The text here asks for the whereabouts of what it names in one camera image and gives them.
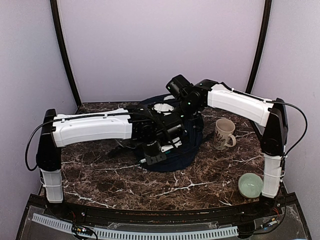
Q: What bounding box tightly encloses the teal capped white marker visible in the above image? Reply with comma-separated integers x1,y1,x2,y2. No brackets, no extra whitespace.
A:
139,146,170,165

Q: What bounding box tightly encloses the navy blue student backpack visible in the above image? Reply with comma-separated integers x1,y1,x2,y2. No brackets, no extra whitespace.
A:
107,93,205,173

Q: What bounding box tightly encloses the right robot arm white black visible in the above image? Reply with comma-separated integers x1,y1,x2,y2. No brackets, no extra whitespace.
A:
165,74,306,217

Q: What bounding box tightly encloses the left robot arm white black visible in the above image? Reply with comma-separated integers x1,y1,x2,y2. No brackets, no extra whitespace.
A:
35,105,186,218

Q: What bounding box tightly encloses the cream floral ceramic mug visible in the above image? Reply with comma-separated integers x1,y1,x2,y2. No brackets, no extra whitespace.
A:
213,118,237,151

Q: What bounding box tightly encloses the pale green ceramic bowl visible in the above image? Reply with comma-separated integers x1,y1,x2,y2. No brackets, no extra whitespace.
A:
238,172,263,199

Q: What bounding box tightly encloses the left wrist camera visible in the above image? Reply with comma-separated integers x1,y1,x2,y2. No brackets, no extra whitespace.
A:
172,137,182,148

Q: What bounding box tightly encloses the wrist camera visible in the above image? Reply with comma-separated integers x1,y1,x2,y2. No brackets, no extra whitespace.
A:
172,137,182,148
152,103,175,115

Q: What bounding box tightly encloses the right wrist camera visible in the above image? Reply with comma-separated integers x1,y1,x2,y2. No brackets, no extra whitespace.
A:
152,103,175,115

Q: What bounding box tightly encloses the white slotted cable duct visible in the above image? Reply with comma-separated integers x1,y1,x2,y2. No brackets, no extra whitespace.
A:
31,213,239,240

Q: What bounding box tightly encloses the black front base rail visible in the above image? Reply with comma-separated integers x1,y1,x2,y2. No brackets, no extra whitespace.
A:
14,190,312,240

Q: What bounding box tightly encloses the left black frame post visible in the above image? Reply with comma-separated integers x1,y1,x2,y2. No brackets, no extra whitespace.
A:
50,0,82,108

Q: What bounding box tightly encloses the black frame post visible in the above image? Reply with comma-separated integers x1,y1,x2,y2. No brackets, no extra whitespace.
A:
245,0,272,94
50,0,82,108

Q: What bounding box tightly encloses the right black frame post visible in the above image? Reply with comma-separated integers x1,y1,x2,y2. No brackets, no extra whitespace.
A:
245,0,272,94

